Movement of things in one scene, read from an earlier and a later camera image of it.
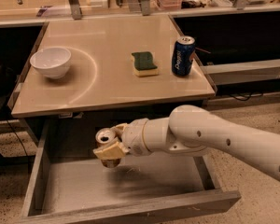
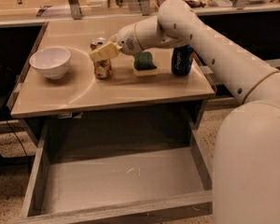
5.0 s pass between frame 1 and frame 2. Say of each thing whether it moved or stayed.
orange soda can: moved
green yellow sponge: stayed
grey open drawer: stayed
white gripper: moved
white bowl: stayed
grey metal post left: stayed
